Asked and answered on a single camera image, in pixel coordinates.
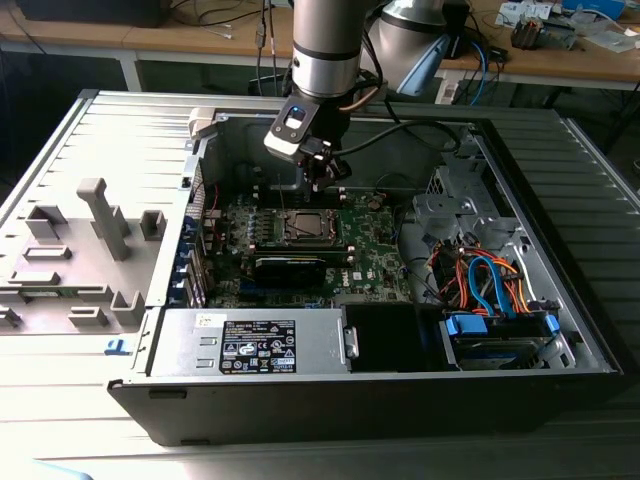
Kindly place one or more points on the black graphics card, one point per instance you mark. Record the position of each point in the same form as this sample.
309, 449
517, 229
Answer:
290, 272

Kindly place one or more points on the black box device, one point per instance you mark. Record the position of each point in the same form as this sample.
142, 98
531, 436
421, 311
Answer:
90, 12

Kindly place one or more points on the small blue plastic bracket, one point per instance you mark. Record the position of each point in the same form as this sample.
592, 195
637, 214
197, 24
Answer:
111, 345

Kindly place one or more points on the grey power supply unit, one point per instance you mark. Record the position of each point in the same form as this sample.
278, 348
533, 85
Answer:
190, 345

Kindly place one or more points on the black monitor stand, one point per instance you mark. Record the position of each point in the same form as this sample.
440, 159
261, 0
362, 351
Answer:
460, 30

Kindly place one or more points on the grey green electronic module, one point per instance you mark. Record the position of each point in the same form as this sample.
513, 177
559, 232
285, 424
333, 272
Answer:
555, 35

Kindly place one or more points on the round coin cell battery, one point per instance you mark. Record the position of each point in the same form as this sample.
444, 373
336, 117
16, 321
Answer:
374, 202

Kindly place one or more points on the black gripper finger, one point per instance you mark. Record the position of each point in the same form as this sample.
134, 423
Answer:
334, 172
310, 167

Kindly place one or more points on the grey parts rack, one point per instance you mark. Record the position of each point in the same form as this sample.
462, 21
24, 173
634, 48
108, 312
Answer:
75, 235

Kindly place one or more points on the silver metal drive cage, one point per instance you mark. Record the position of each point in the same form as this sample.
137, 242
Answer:
452, 207

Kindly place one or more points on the blue cardboard box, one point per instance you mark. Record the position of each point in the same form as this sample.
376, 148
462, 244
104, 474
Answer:
595, 6

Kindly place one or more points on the dark CPU cooler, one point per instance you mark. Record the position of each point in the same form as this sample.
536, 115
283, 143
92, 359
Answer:
525, 34

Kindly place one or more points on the CPU socket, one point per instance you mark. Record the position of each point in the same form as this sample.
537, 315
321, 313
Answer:
310, 241

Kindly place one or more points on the hard disk in blue carrier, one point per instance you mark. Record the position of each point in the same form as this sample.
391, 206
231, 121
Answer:
492, 352

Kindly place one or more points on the beige plastic block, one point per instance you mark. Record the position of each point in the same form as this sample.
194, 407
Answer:
202, 124

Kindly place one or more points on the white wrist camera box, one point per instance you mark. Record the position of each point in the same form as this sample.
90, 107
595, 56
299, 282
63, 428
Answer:
280, 145

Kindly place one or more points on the silver topped CPU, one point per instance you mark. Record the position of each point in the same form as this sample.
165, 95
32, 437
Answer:
310, 225

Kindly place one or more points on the green motherboard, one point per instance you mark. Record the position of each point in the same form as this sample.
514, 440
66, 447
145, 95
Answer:
370, 250

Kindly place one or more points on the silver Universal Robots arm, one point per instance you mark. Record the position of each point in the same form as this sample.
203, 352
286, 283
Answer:
325, 45

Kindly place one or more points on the black open PC case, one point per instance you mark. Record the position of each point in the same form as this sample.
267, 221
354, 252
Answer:
350, 410

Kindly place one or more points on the black RAM slot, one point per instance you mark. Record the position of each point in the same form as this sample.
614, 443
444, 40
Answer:
270, 196
300, 245
270, 204
300, 252

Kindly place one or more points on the green RAM stick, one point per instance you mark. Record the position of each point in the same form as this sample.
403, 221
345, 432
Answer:
65, 292

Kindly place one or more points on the wooden desk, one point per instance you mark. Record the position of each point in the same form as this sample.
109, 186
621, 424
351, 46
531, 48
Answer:
150, 42
560, 62

